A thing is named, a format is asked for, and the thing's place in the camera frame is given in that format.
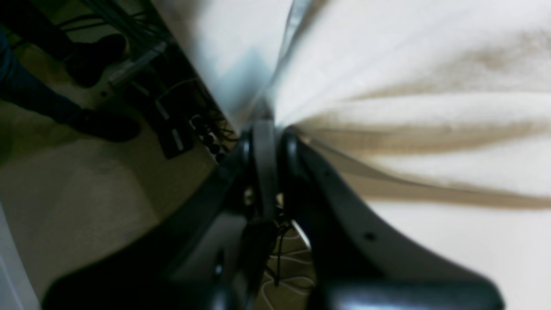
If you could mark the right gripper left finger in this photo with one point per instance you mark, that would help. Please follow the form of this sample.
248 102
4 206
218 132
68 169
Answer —
210 254

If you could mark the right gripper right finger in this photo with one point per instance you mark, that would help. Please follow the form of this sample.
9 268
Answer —
361 262

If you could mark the grey t-shirt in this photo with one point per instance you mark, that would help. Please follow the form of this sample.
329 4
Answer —
449 93

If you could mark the black power strip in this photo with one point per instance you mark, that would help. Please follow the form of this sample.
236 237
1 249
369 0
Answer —
176 116

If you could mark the person's black shoe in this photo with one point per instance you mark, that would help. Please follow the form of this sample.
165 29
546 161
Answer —
88 61

